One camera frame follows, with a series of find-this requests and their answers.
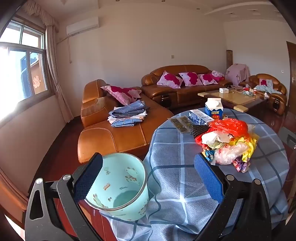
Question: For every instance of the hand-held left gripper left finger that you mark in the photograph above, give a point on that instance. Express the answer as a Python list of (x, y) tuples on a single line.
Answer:
[(89, 178)]

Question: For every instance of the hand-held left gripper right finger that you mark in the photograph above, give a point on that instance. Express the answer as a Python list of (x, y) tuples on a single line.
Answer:
[(208, 178)]

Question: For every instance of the mint green cartoon print bin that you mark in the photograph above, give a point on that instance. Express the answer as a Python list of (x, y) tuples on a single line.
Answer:
[(120, 183)]

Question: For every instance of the purple candy wrapper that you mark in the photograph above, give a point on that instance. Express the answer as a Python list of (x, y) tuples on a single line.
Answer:
[(241, 165)]

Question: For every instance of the white plastic bag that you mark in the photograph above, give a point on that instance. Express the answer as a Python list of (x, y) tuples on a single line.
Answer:
[(215, 137)]

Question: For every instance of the bright yellow plastic bag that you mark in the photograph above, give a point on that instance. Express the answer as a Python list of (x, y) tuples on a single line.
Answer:
[(248, 146)]

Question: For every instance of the red plastic bag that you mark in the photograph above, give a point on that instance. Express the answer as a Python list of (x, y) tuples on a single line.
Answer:
[(229, 127)]

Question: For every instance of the blue candy wrapper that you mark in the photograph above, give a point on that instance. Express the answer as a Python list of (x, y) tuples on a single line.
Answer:
[(208, 154)]

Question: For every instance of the clear plastic bag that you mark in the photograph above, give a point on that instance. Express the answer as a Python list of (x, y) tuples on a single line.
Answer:
[(227, 153)]

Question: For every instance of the blue plaid tablecloth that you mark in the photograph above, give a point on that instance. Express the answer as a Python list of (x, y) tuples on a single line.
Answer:
[(175, 157)]

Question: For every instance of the black foam net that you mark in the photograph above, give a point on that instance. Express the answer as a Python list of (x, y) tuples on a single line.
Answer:
[(198, 131)]

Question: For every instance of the brown leather chaise sofa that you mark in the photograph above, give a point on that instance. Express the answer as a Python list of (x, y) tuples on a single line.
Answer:
[(120, 136)]

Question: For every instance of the clear snack tray packet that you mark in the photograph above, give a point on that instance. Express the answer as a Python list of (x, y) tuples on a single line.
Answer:
[(180, 124)]

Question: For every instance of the flat blue white carton box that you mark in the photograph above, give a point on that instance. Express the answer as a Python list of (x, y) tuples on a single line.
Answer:
[(200, 117)]

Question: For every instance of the blue white milk carton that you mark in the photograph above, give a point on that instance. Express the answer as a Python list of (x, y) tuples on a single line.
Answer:
[(214, 109)]

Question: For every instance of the folded blue plaid sheet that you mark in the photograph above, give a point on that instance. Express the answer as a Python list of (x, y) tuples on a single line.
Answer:
[(129, 110)]

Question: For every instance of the wooden coffee table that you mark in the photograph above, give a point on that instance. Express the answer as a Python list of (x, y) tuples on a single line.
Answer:
[(222, 98)]

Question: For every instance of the brown leather three-seat sofa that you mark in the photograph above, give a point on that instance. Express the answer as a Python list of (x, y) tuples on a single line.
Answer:
[(185, 93)]

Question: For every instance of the small white box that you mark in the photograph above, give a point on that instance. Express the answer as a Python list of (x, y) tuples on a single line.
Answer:
[(223, 90)]

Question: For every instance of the beige window curtain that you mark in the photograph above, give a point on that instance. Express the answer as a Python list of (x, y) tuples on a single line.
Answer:
[(57, 81)]

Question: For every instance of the pink floral crumpled cloth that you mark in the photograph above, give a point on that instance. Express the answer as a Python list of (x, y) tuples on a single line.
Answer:
[(218, 74)]

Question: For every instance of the light blue cloth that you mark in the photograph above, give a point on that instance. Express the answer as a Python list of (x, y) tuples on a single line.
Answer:
[(266, 89)]

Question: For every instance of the red paper window decal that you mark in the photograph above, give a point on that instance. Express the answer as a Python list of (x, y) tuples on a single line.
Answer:
[(37, 83)]

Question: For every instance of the pale pink floral cover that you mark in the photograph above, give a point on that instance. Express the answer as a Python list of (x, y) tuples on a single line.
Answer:
[(237, 73)]

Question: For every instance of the small pink floral pillow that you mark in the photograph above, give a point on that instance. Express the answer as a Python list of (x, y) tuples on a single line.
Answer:
[(264, 82)]

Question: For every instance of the brown leather armchair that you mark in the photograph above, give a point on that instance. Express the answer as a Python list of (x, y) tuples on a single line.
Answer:
[(277, 85)]

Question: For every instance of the rolled bamboo mat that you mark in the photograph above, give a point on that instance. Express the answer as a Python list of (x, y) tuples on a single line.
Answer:
[(229, 58)]

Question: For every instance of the sliding glass window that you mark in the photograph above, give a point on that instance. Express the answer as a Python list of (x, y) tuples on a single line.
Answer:
[(34, 58)]

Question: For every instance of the brown wooden door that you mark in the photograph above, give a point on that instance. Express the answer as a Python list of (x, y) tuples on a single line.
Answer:
[(292, 69)]

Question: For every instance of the white air conditioner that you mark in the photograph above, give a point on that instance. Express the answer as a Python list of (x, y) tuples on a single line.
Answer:
[(82, 26)]

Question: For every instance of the beige curtain valance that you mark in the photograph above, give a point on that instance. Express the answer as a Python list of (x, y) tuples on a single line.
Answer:
[(44, 16)]

